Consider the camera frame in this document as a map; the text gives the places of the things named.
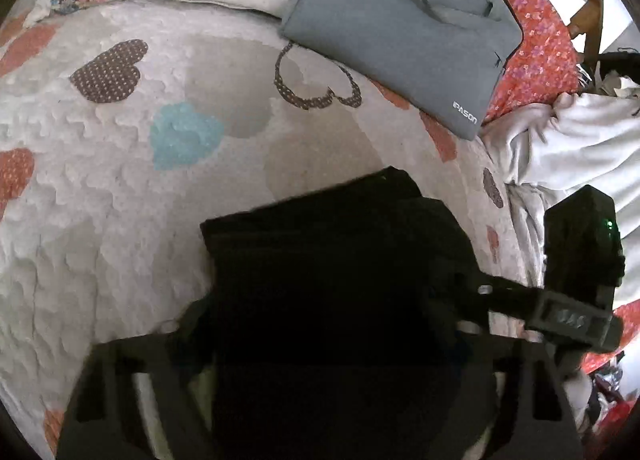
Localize white fleece blanket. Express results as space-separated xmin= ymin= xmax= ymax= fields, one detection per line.
xmin=481 ymin=82 xmax=640 ymax=303

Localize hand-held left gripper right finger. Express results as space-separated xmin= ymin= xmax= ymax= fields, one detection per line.
xmin=450 ymin=322 xmax=585 ymax=460

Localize red floral bed sheet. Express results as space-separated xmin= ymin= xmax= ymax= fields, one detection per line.
xmin=460 ymin=0 xmax=597 ymax=125

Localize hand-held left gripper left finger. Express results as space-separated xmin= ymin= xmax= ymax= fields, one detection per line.
xmin=56 ymin=297 xmax=217 ymax=460

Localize heart patterned quilt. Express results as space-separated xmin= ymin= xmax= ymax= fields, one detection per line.
xmin=0 ymin=0 xmax=551 ymax=460

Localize wooden chair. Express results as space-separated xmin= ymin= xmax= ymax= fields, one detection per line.
xmin=531 ymin=0 xmax=607 ymax=68

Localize grey laptop bag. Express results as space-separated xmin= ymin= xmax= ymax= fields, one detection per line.
xmin=279 ymin=0 xmax=524 ymax=141

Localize black pants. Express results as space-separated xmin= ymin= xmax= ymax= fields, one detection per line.
xmin=200 ymin=166 xmax=502 ymax=460

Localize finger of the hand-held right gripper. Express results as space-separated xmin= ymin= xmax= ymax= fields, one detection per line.
xmin=476 ymin=279 xmax=548 ymax=315

